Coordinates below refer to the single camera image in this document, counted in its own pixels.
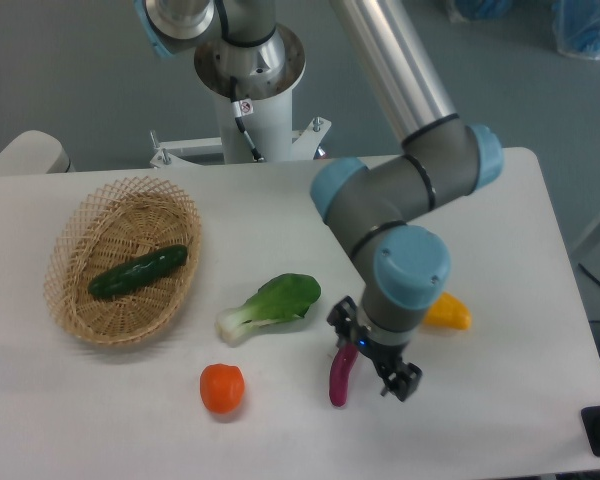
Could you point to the yellow mango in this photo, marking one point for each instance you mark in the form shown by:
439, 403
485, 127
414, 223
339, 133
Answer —
448, 312

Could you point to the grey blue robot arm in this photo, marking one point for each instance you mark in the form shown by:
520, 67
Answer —
370, 211

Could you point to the orange bell pepper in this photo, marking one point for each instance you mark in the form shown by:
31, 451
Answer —
221, 388

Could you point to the green bok choy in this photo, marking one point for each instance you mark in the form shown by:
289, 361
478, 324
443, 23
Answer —
285, 298

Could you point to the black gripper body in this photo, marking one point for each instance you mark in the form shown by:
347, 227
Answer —
382, 347

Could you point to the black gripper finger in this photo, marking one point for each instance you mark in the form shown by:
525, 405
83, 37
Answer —
342, 318
400, 379

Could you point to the purple sweet potato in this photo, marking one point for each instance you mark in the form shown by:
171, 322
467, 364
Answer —
340, 371

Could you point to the blue plastic bag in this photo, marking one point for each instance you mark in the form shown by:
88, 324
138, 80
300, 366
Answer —
476, 10
576, 28

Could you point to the woven wicker basket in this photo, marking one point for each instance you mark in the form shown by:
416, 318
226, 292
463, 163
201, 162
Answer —
117, 223

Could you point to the white chair back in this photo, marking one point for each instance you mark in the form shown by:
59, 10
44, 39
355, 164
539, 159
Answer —
34, 153

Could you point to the green cucumber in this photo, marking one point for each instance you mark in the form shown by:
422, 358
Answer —
139, 272

